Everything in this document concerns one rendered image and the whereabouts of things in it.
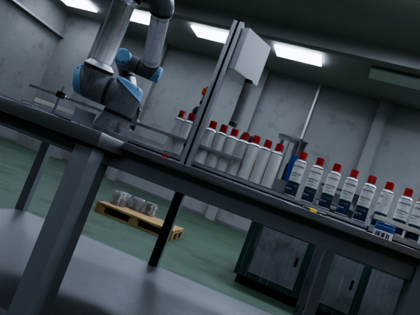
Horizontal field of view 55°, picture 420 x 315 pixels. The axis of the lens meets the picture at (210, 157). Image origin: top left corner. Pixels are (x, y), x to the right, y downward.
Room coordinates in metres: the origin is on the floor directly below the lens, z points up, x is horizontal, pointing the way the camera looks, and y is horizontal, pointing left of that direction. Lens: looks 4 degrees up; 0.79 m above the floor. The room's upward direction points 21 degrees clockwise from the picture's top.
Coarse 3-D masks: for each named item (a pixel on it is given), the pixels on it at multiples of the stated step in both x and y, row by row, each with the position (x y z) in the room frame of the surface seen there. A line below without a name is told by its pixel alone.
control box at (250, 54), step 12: (240, 36) 1.65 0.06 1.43; (252, 36) 1.65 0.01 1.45; (240, 48) 1.63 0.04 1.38; (252, 48) 1.67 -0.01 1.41; (264, 48) 1.72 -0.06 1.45; (240, 60) 1.64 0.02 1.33; (252, 60) 1.69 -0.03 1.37; (264, 60) 1.74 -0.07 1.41; (228, 72) 1.70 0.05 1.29; (240, 72) 1.66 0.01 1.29; (252, 72) 1.71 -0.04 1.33; (252, 84) 1.74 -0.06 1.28
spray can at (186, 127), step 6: (192, 114) 1.81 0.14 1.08; (186, 120) 1.81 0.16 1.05; (192, 120) 1.81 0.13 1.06; (186, 126) 1.80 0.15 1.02; (180, 132) 1.81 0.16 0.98; (186, 132) 1.80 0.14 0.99; (186, 138) 1.80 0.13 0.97; (180, 144) 1.80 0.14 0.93; (174, 150) 1.81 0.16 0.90; (180, 150) 1.80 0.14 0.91; (180, 156) 1.80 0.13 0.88
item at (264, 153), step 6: (264, 144) 1.76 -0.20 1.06; (270, 144) 1.75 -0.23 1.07; (264, 150) 1.74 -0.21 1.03; (270, 150) 1.75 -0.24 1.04; (258, 156) 1.76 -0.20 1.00; (264, 156) 1.74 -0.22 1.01; (258, 162) 1.75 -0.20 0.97; (264, 162) 1.74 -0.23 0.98; (258, 168) 1.74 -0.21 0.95; (264, 168) 1.75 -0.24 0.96; (252, 174) 1.75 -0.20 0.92; (258, 174) 1.74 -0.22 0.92; (252, 180) 1.74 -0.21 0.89; (258, 180) 1.75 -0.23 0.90
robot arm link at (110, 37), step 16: (112, 0) 1.49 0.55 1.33; (128, 0) 1.46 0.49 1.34; (144, 0) 1.48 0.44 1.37; (112, 16) 1.48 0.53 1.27; (128, 16) 1.50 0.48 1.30; (112, 32) 1.50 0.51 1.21; (96, 48) 1.52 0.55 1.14; (112, 48) 1.52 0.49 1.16; (80, 64) 1.55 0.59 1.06; (96, 64) 1.51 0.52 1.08; (80, 80) 1.52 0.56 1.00; (96, 80) 1.52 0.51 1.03; (96, 96) 1.54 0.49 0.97
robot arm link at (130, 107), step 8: (112, 80) 1.54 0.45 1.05; (120, 80) 1.53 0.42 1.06; (104, 88) 1.52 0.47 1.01; (112, 88) 1.52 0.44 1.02; (120, 88) 1.52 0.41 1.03; (128, 88) 1.52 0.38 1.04; (136, 88) 1.54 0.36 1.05; (104, 96) 1.53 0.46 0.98; (112, 96) 1.53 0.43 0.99; (120, 96) 1.52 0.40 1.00; (128, 96) 1.53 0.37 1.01; (136, 96) 1.55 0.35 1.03; (104, 104) 1.56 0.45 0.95; (112, 104) 1.53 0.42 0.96; (120, 104) 1.52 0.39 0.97; (128, 104) 1.53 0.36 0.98; (136, 104) 1.56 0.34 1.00; (120, 112) 1.53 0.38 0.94; (128, 112) 1.54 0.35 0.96
